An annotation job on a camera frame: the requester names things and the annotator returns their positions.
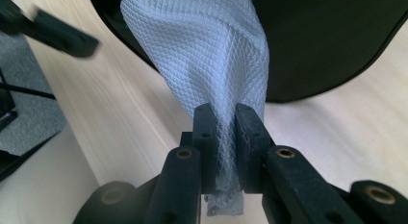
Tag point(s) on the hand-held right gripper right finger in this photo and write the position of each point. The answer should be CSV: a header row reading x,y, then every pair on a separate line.
x,y
256,153

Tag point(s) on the light blue cleaning cloth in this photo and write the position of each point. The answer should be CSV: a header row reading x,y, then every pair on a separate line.
x,y
205,51

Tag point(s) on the black stand base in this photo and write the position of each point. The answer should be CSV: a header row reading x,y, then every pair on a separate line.
x,y
6,105

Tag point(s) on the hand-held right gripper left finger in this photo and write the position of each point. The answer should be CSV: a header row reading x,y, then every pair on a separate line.
x,y
205,147

